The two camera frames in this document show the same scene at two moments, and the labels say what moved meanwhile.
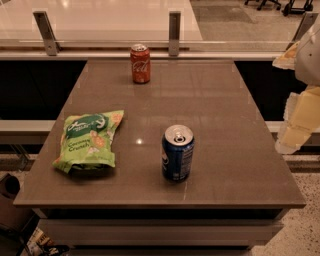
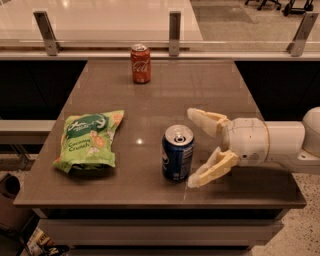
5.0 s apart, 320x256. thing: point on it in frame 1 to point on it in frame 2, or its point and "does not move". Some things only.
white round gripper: x=309 y=63 to x=246 y=139
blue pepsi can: x=177 y=153 does not move
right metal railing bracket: x=304 y=25 does not move
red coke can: x=140 y=56 does not move
